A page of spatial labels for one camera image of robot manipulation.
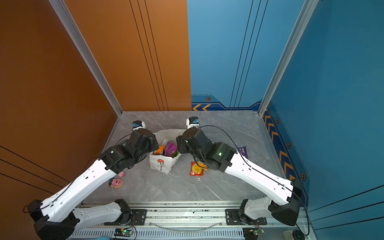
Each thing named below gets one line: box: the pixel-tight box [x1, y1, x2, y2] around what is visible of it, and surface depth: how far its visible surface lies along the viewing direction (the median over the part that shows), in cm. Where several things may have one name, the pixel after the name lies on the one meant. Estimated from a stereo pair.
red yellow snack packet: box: [190, 161, 204, 177], surface depth 89 cm
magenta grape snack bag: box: [164, 141, 178, 157], surface depth 86 cm
